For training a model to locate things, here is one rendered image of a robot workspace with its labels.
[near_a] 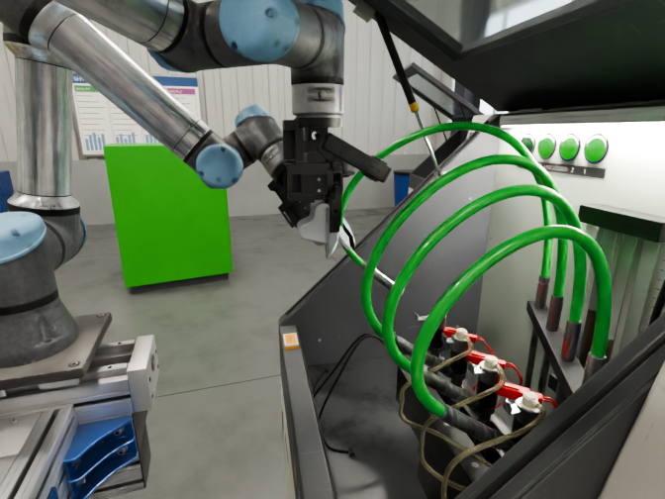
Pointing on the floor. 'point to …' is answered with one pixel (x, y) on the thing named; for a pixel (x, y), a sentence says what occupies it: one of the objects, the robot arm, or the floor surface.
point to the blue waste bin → (401, 184)
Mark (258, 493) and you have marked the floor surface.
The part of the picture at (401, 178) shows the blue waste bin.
